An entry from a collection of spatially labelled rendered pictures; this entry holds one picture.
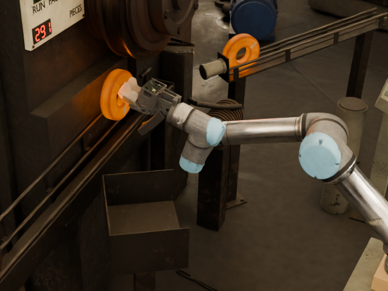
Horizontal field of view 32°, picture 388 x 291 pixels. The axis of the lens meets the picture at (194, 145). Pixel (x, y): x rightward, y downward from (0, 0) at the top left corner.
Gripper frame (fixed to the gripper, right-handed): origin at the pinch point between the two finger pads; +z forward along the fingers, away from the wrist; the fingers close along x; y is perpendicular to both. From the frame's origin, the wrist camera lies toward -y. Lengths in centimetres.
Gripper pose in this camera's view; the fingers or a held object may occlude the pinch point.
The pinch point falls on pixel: (117, 89)
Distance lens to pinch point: 208.5
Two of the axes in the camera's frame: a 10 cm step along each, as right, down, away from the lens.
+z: -8.7, -4.5, 1.8
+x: -4.2, 4.9, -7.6
